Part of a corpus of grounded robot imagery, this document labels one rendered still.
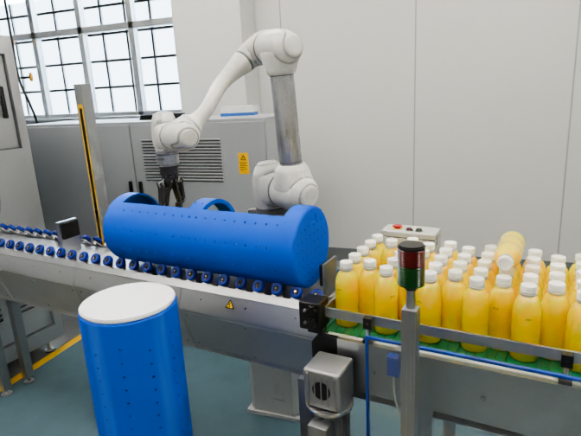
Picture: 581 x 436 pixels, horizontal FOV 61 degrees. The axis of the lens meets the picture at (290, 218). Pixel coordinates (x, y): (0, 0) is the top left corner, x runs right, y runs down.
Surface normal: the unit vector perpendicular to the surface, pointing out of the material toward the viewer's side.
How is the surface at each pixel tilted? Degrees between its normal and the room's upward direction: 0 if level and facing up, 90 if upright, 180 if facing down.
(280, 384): 90
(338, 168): 90
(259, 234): 61
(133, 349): 90
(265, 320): 71
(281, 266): 102
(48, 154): 90
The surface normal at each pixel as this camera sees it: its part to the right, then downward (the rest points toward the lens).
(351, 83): -0.34, 0.25
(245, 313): -0.47, -0.09
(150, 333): 0.61, 0.17
